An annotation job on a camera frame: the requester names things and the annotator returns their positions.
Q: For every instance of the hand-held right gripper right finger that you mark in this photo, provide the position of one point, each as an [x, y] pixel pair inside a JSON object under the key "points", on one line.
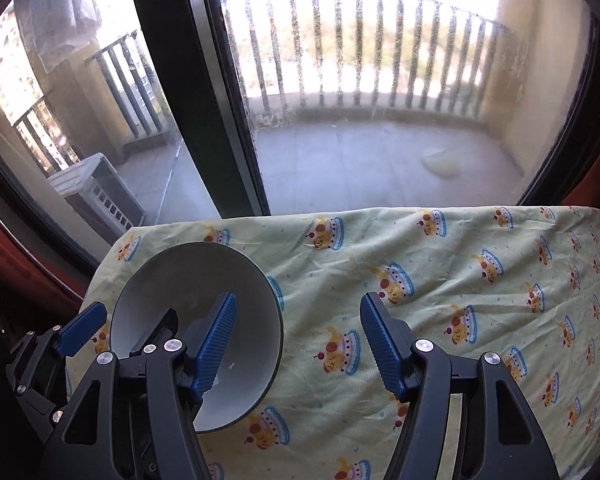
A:
{"points": [[382, 345]]}

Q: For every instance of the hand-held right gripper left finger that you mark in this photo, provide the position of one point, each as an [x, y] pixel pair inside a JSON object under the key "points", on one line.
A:
{"points": [[217, 345]]}

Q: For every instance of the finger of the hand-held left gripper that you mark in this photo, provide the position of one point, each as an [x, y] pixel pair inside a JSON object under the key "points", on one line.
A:
{"points": [[160, 330], [82, 327]]}

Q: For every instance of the leaf pattern ceramic bowl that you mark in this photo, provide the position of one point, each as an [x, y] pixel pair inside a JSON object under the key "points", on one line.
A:
{"points": [[190, 280]]}

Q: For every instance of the yellow printed tablecloth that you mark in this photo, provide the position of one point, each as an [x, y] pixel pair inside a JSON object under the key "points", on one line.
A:
{"points": [[430, 270]]}

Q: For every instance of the red curtain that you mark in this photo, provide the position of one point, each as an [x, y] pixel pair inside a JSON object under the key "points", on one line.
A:
{"points": [[25, 255], [595, 195]]}

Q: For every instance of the white outdoor air conditioner unit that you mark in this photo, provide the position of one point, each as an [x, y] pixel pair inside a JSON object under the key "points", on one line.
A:
{"points": [[95, 185]]}

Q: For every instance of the balcony railing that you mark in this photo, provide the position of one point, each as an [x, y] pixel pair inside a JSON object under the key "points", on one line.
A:
{"points": [[296, 60]]}

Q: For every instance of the white hanging cloth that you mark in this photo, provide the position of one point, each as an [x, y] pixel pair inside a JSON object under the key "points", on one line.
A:
{"points": [[60, 10]]}

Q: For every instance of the black window frame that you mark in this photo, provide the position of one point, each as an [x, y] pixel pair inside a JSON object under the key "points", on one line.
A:
{"points": [[190, 85]]}

